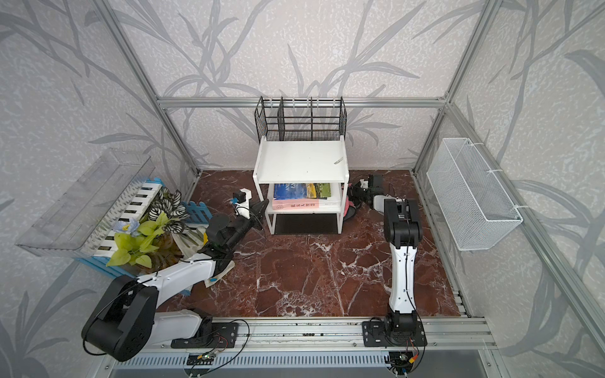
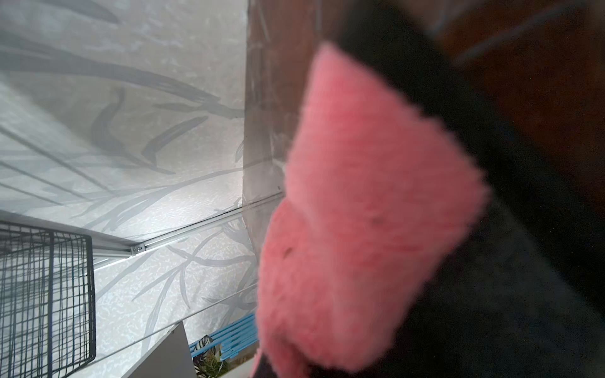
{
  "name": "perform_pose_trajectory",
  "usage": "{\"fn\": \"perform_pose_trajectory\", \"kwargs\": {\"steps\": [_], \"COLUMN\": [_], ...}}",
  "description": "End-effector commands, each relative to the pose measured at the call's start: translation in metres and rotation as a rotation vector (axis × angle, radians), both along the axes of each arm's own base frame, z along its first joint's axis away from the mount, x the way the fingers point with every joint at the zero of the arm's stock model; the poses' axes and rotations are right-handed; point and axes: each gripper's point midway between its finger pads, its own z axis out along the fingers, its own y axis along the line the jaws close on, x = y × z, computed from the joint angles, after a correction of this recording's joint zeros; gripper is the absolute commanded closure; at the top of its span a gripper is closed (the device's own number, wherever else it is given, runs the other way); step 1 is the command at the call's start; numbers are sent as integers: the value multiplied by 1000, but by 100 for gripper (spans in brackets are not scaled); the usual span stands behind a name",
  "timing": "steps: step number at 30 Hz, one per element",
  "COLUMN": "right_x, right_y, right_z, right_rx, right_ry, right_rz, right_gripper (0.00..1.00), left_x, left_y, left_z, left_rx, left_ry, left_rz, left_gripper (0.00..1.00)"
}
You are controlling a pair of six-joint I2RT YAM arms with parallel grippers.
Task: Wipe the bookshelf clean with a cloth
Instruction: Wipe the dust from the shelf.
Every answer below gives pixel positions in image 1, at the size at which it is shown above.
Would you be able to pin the striped leaf plant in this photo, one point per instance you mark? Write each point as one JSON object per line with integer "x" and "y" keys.
{"x": 168, "y": 211}

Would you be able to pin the clear plastic bin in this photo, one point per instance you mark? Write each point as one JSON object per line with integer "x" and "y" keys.
{"x": 76, "y": 225}

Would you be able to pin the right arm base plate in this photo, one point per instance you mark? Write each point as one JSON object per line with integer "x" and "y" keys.
{"x": 375, "y": 334}

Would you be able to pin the black wire organizer basket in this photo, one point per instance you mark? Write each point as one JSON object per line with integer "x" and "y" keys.
{"x": 289, "y": 119}

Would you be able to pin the pink book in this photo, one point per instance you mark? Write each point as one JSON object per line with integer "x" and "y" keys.
{"x": 295, "y": 204}

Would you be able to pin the white wire mesh basket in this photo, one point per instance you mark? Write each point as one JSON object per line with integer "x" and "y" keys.
{"x": 477, "y": 209}

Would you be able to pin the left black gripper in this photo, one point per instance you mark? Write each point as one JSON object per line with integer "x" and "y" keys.
{"x": 255, "y": 217}

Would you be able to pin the pink fluffy cloth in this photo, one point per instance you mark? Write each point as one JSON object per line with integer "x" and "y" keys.
{"x": 350, "y": 209}

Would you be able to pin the blue white picket crate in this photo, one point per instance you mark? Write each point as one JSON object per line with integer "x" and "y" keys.
{"x": 172, "y": 248}

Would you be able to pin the white two-tier bookshelf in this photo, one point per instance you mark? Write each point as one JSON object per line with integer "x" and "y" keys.
{"x": 303, "y": 162}

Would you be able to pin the aluminium mounting rail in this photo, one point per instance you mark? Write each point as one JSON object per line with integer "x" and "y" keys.
{"x": 347, "y": 334}

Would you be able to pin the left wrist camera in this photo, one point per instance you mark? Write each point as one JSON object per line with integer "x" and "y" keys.
{"x": 241, "y": 202}

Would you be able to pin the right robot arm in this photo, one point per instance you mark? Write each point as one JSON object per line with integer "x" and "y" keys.
{"x": 402, "y": 325}

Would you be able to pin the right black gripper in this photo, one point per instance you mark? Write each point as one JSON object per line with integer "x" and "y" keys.
{"x": 350, "y": 193}

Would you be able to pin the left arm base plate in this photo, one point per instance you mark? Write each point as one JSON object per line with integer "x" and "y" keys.
{"x": 210, "y": 335}

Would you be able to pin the green artificial plant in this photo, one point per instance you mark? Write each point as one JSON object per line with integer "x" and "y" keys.
{"x": 136, "y": 241}

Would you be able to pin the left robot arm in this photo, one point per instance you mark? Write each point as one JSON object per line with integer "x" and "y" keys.
{"x": 126, "y": 318}

